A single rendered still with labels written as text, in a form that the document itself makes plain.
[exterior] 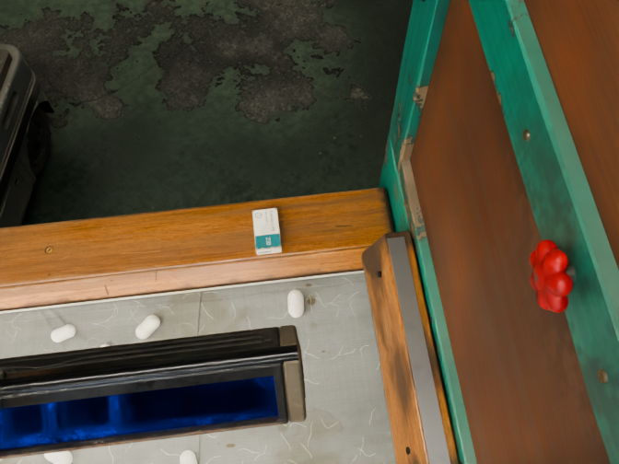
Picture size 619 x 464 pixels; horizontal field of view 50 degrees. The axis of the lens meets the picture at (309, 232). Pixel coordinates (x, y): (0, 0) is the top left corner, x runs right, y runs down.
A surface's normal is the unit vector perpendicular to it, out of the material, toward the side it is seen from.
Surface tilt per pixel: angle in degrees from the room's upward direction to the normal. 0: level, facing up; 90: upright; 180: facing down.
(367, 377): 0
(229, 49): 0
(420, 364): 0
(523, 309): 90
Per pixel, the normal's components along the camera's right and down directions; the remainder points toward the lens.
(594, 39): -0.99, 0.11
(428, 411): 0.00, -0.44
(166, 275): 0.08, 0.32
